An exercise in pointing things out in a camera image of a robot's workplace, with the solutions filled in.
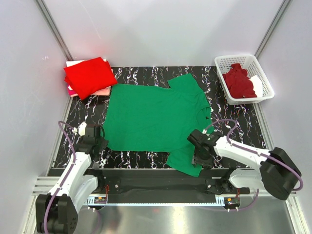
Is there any white plastic basket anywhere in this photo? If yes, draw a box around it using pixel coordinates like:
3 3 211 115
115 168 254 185
214 54 275 105

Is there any folded white t shirt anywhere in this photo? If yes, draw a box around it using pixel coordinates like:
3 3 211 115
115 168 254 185
66 57 111 68

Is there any right aluminium corner post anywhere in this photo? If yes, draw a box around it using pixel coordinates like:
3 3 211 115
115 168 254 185
254 0 292 59

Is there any dark red t shirt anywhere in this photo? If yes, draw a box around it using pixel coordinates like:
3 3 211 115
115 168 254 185
223 63 257 99

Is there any left aluminium corner post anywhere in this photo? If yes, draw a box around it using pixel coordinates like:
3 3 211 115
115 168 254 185
34 0 73 61

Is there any folded pink t shirt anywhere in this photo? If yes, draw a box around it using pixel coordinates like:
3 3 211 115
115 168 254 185
93 86 111 96

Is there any white cloth in basket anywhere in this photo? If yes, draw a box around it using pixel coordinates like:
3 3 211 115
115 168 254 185
250 75 263 98

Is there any aluminium frame rail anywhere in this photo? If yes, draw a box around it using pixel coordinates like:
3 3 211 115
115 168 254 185
31 176 298 207

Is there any folded magenta t shirt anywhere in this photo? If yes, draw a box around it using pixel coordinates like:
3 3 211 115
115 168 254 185
68 89 77 97

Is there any black marble pattern mat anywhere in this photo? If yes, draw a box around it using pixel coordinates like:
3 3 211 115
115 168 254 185
46 65 281 176

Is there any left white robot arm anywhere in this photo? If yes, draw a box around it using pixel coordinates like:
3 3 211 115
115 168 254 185
35 122 108 234

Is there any aluminium corner post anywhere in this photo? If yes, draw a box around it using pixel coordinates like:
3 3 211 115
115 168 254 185
254 0 292 59
34 0 73 61

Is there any green t shirt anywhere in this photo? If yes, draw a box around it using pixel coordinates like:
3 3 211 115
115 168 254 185
103 74 212 177

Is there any folded red t shirt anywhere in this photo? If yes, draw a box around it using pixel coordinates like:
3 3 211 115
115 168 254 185
64 57 117 100

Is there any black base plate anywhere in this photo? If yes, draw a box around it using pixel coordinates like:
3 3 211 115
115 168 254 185
77 168 251 195

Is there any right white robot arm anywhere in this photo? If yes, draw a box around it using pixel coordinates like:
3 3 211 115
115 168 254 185
188 129 302 200

